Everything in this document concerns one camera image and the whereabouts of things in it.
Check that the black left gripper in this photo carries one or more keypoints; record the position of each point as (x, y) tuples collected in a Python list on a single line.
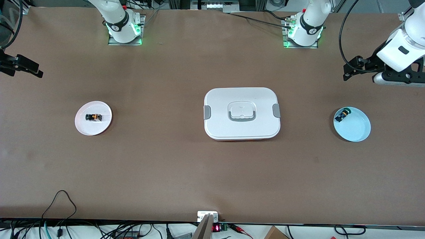
[(371, 63)]

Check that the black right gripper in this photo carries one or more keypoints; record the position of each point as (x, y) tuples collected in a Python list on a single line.
[(10, 62)]

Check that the orange and black switch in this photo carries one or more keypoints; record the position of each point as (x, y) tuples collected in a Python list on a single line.
[(93, 117)]

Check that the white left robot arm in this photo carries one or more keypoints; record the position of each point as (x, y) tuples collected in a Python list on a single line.
[(310, 20)]

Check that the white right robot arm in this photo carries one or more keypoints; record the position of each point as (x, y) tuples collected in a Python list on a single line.
[(116, 20)]

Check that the light blue round plate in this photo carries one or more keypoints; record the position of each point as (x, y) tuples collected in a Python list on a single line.
[(355, 127)]

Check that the pink round plate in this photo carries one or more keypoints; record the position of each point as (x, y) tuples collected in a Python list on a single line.
[(93, 127)]

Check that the white lidded container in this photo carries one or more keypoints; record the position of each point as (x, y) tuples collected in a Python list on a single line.
[(242, 129)]

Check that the brown cardboard box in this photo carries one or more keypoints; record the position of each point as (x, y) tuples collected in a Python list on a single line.
[(275, 234)]

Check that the red clip leads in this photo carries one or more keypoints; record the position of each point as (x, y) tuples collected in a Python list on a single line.
[(240, 229)]

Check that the red digit display module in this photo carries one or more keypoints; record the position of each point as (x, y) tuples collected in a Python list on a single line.
[(216, 228)]

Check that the white mounting block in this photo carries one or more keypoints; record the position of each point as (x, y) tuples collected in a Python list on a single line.
[(201, 215)]

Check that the green-capped black switch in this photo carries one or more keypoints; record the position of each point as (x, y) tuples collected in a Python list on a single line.
[(342, 115)]

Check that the aluminium corner bracket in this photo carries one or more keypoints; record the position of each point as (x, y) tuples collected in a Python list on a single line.
[(403, 16)]

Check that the aluminium profile post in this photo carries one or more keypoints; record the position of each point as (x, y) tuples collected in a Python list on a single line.
[(202, 230)]

